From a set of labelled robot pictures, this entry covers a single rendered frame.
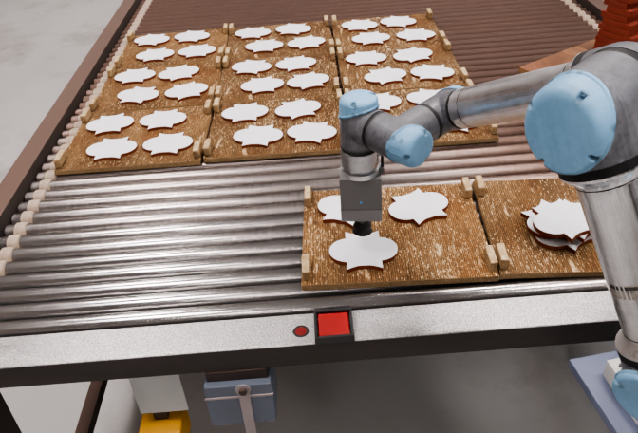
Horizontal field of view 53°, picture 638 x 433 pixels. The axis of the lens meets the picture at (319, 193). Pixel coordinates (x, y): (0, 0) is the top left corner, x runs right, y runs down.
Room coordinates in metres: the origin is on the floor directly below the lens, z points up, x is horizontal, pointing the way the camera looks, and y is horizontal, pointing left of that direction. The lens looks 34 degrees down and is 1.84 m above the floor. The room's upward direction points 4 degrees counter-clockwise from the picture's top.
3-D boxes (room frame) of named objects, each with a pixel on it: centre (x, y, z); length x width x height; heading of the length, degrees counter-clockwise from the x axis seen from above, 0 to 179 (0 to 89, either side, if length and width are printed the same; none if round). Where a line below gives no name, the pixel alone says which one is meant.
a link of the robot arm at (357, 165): (1.09, -0.09, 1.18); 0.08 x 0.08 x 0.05
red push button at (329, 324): (0.89, -0.01, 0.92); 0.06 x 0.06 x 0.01; 0
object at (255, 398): (0.88, 0.19, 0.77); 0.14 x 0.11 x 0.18; 90
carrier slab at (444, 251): (1.17, -0.16, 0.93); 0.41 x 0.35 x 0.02; 88
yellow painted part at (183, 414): (0.88, 0.37, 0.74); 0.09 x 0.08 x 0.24; 90
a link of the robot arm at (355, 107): (1.09, -0.09, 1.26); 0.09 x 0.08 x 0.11; 39
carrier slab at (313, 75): (2.08, 0.11, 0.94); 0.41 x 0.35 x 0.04; 89
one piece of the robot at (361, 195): (1.10, -0.09, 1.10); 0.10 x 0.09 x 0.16; 173
